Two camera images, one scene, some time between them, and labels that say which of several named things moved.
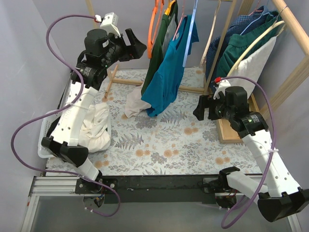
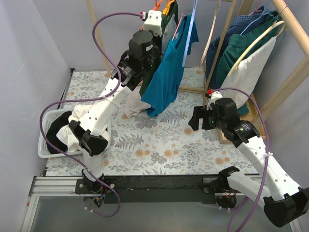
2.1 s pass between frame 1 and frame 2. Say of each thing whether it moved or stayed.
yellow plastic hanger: stayed
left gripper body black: moved
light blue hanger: stayed
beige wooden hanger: stayed
